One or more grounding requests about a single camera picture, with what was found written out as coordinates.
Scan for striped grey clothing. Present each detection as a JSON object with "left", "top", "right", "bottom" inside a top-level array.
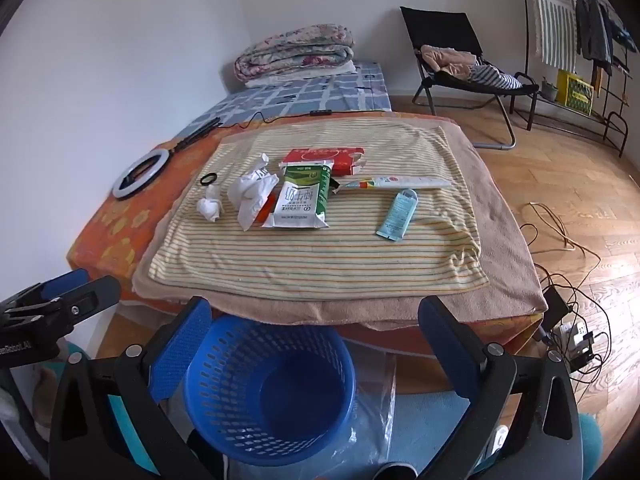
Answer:
[{"left": 467, "top": 64, "right": 523, "bottom": 92}]

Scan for black folding chair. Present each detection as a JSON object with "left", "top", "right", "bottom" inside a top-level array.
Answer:
[{"left": 400, "top": 6, "right": 541, "bottom": 151}]

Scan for beige towel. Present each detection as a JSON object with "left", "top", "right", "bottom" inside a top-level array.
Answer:
[{"left": 131, "top": 115, "right": 549, "bottom": 331}]

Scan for light blue mat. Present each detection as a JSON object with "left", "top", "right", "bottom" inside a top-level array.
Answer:
[{"left": 395, "top": 390, "right": 481, "bottom": 467}]

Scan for blue hanging garment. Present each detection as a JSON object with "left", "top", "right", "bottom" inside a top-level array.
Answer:
[{"left": 607, "top": 7, "right": 638, "bottom": 53}]

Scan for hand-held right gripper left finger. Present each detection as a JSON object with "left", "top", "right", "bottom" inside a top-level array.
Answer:
[{"left": 48, "top": 296, "right": 216, "bottom": 480}]

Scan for large white tissue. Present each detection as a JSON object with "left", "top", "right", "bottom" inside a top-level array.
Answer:
[{"left": 227, "top": 170, "right": 280, "bottom": 232}]

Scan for yellow plastic crate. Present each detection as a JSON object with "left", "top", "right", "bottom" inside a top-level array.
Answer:
[{"left": 556, "top": 70, "right": 596, "bottom": 111}]

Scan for folded floral quilt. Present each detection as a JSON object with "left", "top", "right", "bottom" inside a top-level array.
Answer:
[{"left": 234, "top": 24, "right": 356, "bottom": 83}]

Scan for black metal clothes rack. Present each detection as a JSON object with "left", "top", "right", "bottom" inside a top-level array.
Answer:
[{"left": 517, "top": 0, "right": 640, "bottom": 158}]

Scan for teal cloth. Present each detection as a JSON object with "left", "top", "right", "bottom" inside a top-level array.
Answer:
[{"left": 580, "top": 412, "right": 607, "bottom": 480}]

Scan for black tripod stand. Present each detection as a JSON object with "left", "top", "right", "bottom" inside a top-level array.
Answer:
[{"left": 170, "top": 117, "right": 223, "bottom": 151}]

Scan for red white strip pack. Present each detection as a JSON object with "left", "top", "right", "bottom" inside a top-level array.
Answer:
[{"left": 332, "top": 175, "right": 453, "bottom": 195}]

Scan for clear plastic sheet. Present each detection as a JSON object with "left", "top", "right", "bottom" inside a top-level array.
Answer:
[{"left": 345, "top": 340, "right": 398, "bottom": 466}]

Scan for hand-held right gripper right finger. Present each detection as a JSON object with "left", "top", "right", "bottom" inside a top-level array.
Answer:
[{"left": 417, "top": 295, "right": 585, "bottom": 480}]

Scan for power strip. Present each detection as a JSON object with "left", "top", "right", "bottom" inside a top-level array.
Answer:
[{"left": 550, "top": 320, "right": 603, "bottom": 372}]

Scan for blue plaid bedsheet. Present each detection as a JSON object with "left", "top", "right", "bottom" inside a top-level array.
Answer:
[{"left": 187, "top": 62, "right": 392, "bottom": 133}]

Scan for white ring light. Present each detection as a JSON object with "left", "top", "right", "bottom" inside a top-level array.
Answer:
[{"left": 112, "top": 147, "right": 173, "bottom": 202}]

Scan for blue plastic basket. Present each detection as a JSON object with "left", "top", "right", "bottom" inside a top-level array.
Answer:
[{"left": 182, "top": 315, "right": 357, "bottom": 467}]

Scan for green striped hanging towel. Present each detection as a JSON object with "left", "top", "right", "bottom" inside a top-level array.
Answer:
[{"left": 530, "top": 0, "right": 583, "bottom": 68}]

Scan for beige clothing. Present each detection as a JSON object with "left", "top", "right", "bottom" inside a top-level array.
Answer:
[{"left": 420, "top": 45, "right": 478, "bottom": 81}]

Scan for small teal tube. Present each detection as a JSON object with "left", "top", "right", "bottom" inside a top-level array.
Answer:
[{"left": 376, "top": 188, "right": 418, "bottom": 240}]

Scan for green and white milk carton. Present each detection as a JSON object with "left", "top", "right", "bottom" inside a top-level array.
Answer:
[{"left": 261, "top": 160, "right": 335, "bottom": 231}]

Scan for black power adapter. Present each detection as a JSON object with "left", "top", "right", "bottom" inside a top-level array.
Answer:
[{"left": 542, "top": 287, "right": 572, "bottom": 327}]

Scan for black floor cables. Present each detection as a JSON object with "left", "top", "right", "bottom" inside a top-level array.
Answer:
[{"left": 520, "top": 225, "right": 618, "bottom": 386}]

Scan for small white tissue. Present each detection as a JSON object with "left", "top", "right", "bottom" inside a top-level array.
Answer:
[{"left": 196, "top": 186, "right": 223, "bottom": 223}]

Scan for black cable with remote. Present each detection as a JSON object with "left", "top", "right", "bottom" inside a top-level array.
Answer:
[{"left": 220, "top": 107, "right": 391, "bottom": 128}]

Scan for orange floral bedsheet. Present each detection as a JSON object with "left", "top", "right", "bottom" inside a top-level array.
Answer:
[{"left": 66, "top": 110, "right": 546, "bottom": 358}]

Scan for yellow cable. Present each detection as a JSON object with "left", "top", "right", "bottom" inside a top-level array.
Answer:
[{"left": 520, "top": 202, "right": 601, "bottom": 256}]

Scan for red cardboard box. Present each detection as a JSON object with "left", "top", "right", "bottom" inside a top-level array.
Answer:
[{"left": 284, "top": 147, "right": 368, "bottom": 177}]

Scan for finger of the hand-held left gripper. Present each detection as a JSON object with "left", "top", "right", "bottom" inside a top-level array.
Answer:
[
  {"left": 0, "top": 269, "right": 90, "bottom": 317},
  {"left": 30, "top": 276, "right": 122, "bottom": 343}
]

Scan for striped yellow towel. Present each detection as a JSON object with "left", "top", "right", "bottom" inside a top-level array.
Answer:
[{"left": 132, "top": 122, "right": 491, "bottom": 306}]

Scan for dark grey jacket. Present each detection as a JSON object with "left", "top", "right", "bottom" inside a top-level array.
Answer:
[{"left": 575, "top": 0, "right": 613, "bottom": 76}]

